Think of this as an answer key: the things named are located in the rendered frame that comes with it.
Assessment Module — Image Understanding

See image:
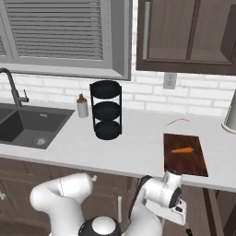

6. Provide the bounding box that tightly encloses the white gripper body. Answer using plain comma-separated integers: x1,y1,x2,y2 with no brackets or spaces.
145,200,187,227

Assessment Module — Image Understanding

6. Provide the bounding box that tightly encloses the dark brown cutting board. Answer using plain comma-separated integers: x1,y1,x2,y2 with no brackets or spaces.
162,132,209,178

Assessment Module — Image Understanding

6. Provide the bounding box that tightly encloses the orange carrot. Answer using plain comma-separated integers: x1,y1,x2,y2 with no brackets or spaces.
170,146,195,155

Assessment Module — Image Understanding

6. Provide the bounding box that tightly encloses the brown base cupboard door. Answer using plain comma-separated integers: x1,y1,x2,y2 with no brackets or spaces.
0,157,63,230
162,183,236,236
81,171,142,230

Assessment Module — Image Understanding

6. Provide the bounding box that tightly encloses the thin red peeler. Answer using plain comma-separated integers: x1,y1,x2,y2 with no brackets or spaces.
164,117,191,127

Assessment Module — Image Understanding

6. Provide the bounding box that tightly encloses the pale grey round appliance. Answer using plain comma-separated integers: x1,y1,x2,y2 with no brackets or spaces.
220,88,236,136

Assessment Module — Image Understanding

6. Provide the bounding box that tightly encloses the white soap dispenser bottle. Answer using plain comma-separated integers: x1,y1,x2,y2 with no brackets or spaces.
76,92,90,119

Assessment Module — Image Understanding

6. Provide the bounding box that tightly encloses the dark grey sink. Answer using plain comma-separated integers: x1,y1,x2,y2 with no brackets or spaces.
0,102,77,151

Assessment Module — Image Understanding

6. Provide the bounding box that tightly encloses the dark grey tap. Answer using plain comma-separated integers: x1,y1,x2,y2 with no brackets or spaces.
0,67,30,109

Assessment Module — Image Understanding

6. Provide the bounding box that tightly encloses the grey window with blinds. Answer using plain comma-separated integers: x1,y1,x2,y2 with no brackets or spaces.
0,0,134,82

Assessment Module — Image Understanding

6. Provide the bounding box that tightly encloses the black three-tier wire stand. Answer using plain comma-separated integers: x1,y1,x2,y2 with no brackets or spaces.
88,79,124,142

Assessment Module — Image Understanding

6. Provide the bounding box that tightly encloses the grey wall outlet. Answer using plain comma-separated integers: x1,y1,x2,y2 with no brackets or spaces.
161,71,178,91

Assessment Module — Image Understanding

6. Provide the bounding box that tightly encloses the brown wall cupboard door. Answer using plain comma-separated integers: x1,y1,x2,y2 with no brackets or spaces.
136,0,197,72
187,0,236,77

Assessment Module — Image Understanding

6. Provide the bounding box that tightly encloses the grey wall cupboard handle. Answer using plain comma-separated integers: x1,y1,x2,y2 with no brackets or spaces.
142,1,152,61

